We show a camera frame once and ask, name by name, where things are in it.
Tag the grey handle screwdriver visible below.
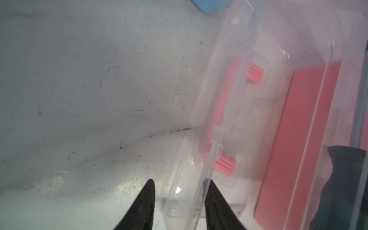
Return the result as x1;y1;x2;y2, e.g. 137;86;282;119
304;41;368;230

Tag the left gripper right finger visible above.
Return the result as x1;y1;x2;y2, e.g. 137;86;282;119
204;179;246;230

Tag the pink clear toolbox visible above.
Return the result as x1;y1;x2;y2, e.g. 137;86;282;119
163;1;368;230

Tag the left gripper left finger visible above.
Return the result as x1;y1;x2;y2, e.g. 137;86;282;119
114;179;155;230

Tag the blue clear toolbox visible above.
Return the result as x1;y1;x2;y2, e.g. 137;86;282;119
192;0;232;14

